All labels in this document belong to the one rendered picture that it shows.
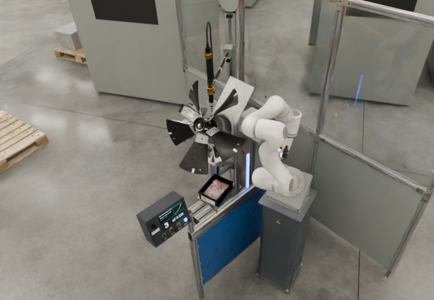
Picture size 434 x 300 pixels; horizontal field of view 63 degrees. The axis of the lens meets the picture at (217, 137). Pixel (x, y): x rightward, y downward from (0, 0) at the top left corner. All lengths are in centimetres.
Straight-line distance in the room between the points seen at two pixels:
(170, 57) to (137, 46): 45
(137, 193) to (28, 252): 111
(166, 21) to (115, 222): 235
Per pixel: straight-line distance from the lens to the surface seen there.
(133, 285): 324
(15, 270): 373
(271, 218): 248
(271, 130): 166
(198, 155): 260
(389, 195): 283
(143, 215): 200
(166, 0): 434
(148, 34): 462
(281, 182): 191
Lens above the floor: 276
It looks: 39 degrees down
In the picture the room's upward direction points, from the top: 3 degrees counter-clockwise
